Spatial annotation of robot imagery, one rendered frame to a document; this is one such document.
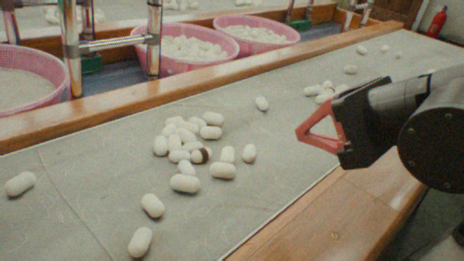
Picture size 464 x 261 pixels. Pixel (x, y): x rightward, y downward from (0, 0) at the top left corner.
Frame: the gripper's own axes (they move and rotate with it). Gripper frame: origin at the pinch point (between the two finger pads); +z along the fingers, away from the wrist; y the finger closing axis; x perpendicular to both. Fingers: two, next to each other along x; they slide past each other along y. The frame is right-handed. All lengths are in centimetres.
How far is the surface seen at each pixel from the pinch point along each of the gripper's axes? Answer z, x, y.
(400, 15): 156, -39, -477
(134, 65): 57, -24, -15
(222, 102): 26.5, -6.7, -13.1
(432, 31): 119, -4, -461
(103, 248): 13.5, 3.7, 20.7
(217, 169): 13.3, 1.7, 3.4
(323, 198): 3.0, 9.7, -3.4
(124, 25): 55, -34, -16
